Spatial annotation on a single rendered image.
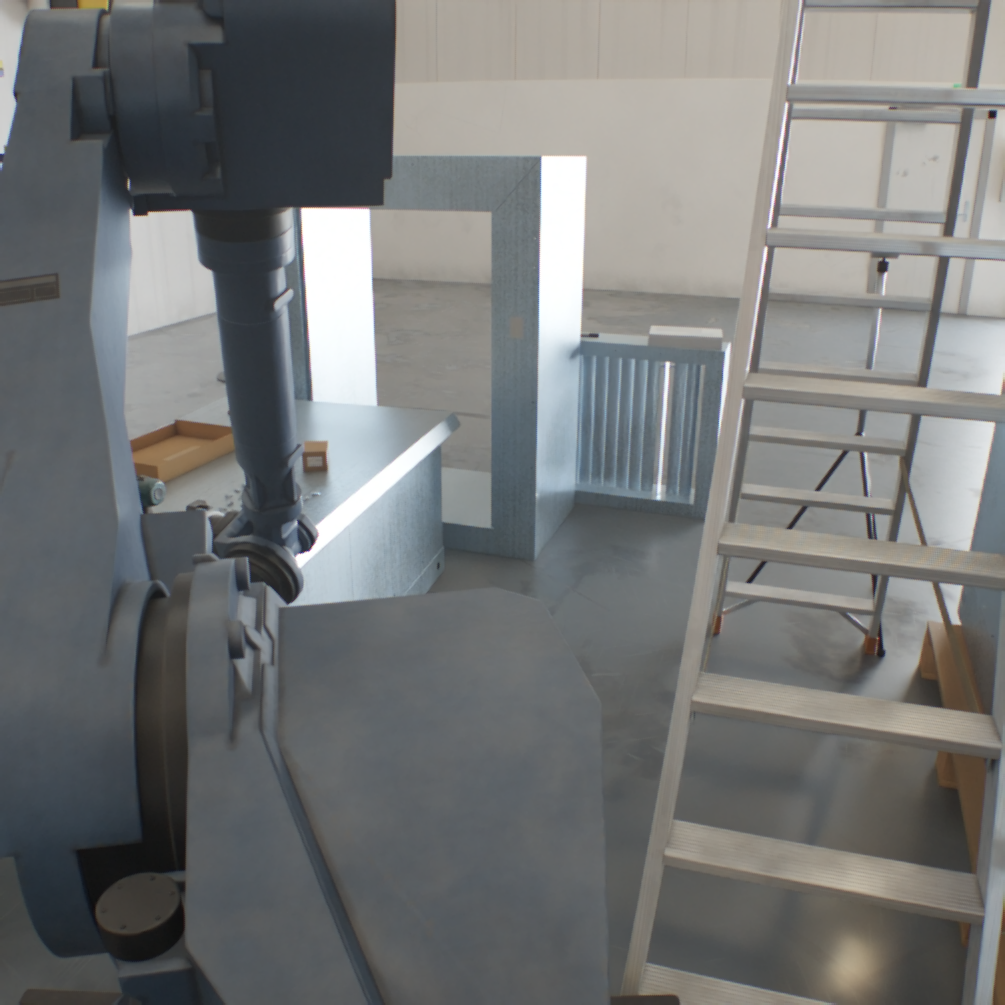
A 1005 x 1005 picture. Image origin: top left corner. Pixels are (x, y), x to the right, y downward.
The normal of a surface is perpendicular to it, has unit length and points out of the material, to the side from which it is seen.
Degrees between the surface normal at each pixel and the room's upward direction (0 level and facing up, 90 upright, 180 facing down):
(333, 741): 16
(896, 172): 90
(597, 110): 90
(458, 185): 90
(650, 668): 0
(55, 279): 42
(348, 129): 117
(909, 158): 90
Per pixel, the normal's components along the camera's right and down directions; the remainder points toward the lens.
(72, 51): 0.15, -0.46
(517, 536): -0.32, 0.34
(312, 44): 0.19, 0.74
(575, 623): 0.00, -0.93
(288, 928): 0.10, -0.70
